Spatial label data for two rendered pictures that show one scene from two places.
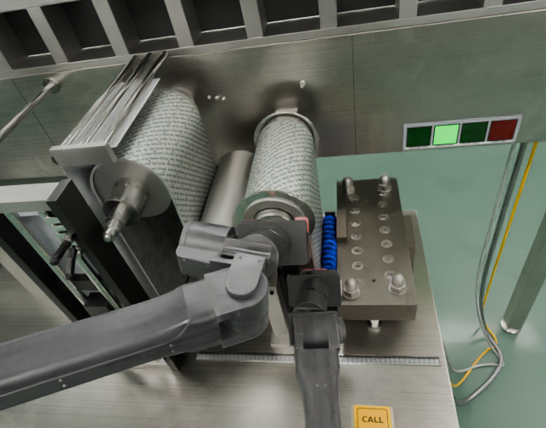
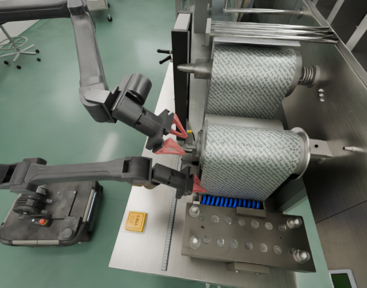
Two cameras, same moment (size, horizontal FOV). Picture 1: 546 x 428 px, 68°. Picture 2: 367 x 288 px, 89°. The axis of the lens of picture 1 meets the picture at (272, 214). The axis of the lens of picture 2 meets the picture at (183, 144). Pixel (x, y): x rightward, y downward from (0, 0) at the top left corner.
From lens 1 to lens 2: 0.54 m
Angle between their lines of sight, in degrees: 52
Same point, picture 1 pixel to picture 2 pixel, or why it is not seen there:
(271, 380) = not seen: hidden behind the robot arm
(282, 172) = (229, 138)
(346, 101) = (351, 198)
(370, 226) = (251, 235)
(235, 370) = (173, 162)
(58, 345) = (85, 47)
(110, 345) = (80, 60)
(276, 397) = not seen: hidden behind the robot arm
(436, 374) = (156, 266)
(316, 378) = (109, 166)
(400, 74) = not seen: outside the picture
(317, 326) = (133, 167)
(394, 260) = (218, 246)
